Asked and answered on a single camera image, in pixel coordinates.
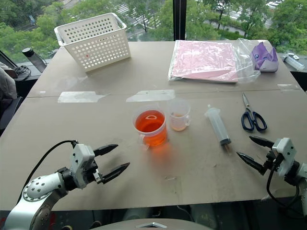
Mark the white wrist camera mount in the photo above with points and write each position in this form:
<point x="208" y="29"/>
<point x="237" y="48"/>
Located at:
<point x="81" y="163"/>
<point x="285" y="153"/>

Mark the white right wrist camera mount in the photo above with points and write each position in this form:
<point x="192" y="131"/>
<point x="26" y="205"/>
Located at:
<point x="285" y="153"/>

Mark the large clear plastic syringe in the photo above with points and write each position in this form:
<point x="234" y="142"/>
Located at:
<point x="218" y="124"/>

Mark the grey garment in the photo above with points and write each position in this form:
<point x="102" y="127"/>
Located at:
<point x="7" y="83"/>

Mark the black window frame post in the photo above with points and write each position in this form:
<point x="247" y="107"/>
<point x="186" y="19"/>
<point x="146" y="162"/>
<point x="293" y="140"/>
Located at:
<point x="180" y="19"/>

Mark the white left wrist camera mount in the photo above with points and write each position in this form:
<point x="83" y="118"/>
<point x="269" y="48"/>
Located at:
<point x="81" y="163"/>

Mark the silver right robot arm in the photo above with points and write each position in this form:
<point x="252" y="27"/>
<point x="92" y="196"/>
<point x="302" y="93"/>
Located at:
<point x="302" y="173"/>

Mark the clear tape patch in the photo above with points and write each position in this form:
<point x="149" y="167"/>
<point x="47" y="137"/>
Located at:
<point x="286" y="86"/>
<point x="151" y="95"/>
<point x="79" y="97"/>

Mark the white rounded robot torso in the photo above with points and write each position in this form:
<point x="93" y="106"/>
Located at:
<point x="153" y="225"/>

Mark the black-capped dark bottle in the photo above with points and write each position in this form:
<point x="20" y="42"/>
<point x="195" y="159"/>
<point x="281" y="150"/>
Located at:
<point x="33" y="58"/>

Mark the purple tissue pack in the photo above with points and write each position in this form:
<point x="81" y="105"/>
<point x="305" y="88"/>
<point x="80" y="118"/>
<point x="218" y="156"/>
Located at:
<point x="263" y="58"/>

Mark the pink paper pack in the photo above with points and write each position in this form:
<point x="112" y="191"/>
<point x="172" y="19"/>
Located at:
<point x="204" y="60"/>

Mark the small clear measuring cup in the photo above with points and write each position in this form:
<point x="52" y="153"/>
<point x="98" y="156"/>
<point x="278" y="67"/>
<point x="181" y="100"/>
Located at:
<point x="178" y="119"/>

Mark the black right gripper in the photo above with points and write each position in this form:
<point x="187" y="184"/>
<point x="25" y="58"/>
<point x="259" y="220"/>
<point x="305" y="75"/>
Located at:
<point x="273" y="161"/>

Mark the white perforated plastic basket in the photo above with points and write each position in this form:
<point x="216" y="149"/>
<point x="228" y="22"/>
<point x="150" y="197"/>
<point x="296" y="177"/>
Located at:
<point x="105" y="64"/>

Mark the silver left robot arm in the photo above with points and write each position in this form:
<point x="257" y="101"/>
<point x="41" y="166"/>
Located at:
<point x="38" y="187"/>

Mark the clear plastic bag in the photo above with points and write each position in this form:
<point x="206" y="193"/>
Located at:
<point x="244" y="63"/>

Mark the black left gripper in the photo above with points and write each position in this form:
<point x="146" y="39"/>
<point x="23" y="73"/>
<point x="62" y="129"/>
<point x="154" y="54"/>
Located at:
<point x="94" y="167"/>

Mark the beaker with orange liquid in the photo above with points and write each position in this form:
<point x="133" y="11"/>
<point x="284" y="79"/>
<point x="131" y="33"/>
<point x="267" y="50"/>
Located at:
<point x="151" y="125"/>

